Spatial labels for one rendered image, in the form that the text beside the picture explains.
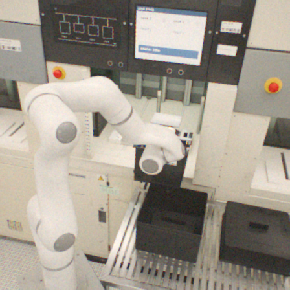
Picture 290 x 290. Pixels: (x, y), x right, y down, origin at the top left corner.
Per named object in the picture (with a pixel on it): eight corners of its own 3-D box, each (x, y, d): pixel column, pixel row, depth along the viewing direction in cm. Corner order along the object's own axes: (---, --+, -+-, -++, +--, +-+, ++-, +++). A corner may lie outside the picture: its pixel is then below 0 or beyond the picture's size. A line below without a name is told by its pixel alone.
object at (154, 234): (149, 207, 172) (151, 180, 162) (203, 219, 167) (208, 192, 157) (134, 249, 150) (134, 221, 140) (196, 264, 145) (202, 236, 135)
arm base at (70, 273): (46, 320, 122) (39, 289, 112) (30, 280, 135) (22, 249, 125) (94, 295, 131) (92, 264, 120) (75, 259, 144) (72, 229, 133)
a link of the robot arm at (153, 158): (166, 134, 126) (143, 140, 130) (158, 153, 115) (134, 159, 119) (173, 153, 130) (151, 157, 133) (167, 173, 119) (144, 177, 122)
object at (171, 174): (129, 186, 154) (132, 125, 137) (140, 162, 171) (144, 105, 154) (182, 197, 150) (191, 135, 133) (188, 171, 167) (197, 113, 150)
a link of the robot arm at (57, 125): (63, 219, 122) (83, 250, 111) (30, 231, 116) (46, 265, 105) (64, 89, 96) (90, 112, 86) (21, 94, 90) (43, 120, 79)
